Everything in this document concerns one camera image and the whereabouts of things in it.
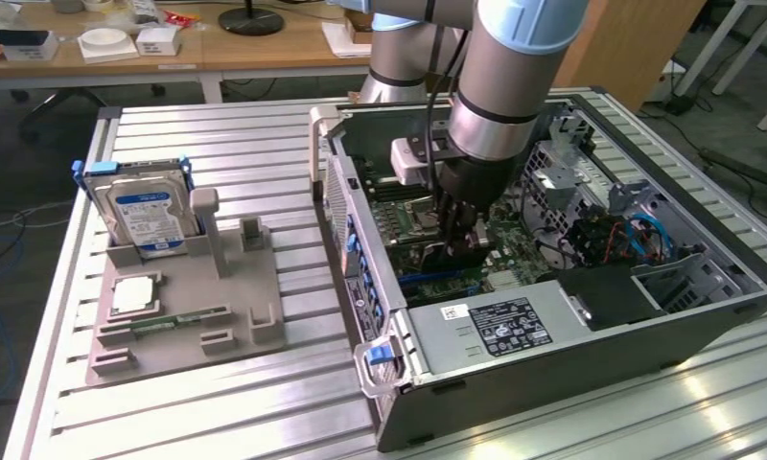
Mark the CPU socket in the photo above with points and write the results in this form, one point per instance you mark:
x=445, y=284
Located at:
x=422, y=218

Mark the blue expansion slot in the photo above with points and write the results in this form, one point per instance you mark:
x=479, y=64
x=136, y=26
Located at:
x=422, y=278

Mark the small white labelled box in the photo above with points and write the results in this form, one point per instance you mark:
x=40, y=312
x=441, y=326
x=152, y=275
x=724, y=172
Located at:
x=159, y=42

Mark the black air duct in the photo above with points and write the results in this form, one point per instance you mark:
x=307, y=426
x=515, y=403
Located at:
x=608, y=297

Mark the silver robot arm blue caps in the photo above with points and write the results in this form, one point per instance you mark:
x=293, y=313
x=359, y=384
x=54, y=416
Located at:
x=505, y=72

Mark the gray cup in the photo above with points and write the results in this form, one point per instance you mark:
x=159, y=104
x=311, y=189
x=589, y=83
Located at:
x=67, y=6

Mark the white table frame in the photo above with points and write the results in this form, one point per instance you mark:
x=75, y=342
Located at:
x=706, y=48

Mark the wooden cabinet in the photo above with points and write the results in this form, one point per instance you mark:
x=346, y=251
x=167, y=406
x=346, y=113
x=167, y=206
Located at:
x=633, y=43

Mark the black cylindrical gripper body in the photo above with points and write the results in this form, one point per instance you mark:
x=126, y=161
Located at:
x=479, y=182

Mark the gray power supply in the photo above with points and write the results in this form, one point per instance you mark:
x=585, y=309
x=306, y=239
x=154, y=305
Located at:
x=451, y=347

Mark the brown cardboard box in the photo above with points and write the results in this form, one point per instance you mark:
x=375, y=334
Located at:
x=358, y=26

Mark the green motherboard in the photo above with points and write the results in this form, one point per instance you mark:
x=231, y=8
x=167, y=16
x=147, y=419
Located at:
x=518, y=239

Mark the hard disk blue label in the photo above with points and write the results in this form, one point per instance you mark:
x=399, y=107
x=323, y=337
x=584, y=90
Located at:
x=144, y=215

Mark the metal disk bay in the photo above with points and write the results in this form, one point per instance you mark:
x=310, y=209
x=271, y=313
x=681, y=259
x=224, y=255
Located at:
x=684, y=282

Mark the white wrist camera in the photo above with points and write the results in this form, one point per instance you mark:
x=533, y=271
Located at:
x=413, y=165

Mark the blue disk carrier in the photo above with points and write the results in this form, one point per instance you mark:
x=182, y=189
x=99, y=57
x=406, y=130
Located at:
x=99, y=167

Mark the black power brick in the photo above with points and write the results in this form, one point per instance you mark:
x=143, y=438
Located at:
x=678, y=105

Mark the gray parts rack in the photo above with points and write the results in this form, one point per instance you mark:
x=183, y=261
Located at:
x=186, y=287

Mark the black round lamp base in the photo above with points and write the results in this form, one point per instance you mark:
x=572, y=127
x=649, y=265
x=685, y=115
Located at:
x=252, y=21

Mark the metal drive cage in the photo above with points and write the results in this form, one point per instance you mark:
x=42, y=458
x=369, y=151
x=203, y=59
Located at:
x=562, y=182

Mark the white paper stack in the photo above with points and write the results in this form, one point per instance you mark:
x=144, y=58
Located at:
x=346, y=43

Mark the green RAM stick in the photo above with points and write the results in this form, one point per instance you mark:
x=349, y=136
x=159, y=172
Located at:
x=166, y=322

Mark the white box round hollow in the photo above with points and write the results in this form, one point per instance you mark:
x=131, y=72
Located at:
x=107, y=45

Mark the red packet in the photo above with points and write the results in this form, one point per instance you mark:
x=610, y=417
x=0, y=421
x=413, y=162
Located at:
x=182, y=20

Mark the silver CPU chip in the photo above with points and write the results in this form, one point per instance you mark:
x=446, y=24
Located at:
x=132, y=293

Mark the open black PC case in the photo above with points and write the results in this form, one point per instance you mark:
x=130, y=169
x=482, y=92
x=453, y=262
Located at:
x=550, y=383

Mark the white box black insert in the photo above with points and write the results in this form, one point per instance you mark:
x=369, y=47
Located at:
x=28, y=45

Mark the wooden desk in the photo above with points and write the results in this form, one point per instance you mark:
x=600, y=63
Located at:
x=262, y=52

